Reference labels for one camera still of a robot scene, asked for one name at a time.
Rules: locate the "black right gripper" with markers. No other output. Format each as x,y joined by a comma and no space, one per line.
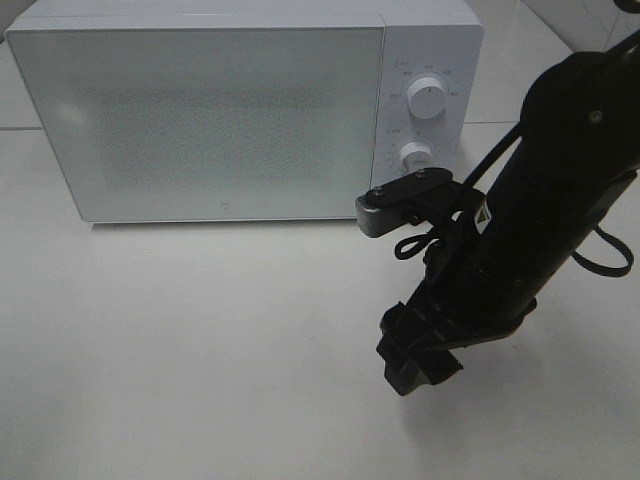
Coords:
481,282

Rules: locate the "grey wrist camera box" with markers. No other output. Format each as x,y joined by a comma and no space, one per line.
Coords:
412,199

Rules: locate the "white timer knob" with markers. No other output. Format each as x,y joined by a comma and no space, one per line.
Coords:
415,156

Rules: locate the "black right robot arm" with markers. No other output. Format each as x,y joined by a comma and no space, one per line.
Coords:
577,140

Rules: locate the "white microwave door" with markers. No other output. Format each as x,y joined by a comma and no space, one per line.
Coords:
166,126

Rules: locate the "white microwave oven body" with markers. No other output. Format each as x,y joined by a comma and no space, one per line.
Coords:
419,37

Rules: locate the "upper white power knob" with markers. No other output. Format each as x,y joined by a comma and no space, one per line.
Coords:
427,96

